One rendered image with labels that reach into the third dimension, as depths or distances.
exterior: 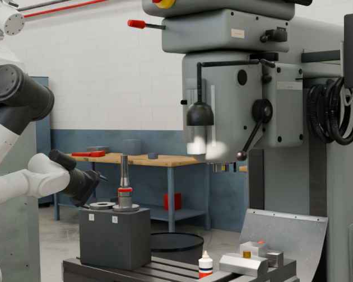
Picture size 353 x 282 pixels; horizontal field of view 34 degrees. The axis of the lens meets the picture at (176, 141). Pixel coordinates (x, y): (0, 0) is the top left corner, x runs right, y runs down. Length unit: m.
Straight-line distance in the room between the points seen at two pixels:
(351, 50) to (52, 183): 0.92
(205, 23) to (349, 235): 0.88
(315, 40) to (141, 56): 5.95
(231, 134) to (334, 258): 0.63
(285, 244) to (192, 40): 0.79
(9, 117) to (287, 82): 0.82
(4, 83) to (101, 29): 7.02
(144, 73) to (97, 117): 1.12
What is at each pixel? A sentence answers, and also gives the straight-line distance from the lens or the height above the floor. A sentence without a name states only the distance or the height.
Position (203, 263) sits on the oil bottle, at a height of 1.02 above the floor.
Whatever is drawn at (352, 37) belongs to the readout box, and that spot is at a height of 1.66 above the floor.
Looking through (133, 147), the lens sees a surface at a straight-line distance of 7.47.
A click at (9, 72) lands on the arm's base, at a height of 1.56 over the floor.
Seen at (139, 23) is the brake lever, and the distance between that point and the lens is 1.60.
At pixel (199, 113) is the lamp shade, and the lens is 1.49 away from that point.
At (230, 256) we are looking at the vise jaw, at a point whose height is 1.05.
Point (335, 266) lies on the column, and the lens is 2.02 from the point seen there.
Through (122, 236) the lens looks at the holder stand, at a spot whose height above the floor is 1.05.
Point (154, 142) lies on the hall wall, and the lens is 7.65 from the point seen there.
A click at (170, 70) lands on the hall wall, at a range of 7.46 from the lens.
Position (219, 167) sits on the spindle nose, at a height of 1.29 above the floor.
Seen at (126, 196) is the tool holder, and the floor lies 1.18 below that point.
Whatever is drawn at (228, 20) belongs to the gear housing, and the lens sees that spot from 1.56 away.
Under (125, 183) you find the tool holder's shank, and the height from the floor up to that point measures 1.22.
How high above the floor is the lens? 1.47
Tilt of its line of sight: 3 degrees down
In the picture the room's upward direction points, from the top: 1 degrees counter-clockwise
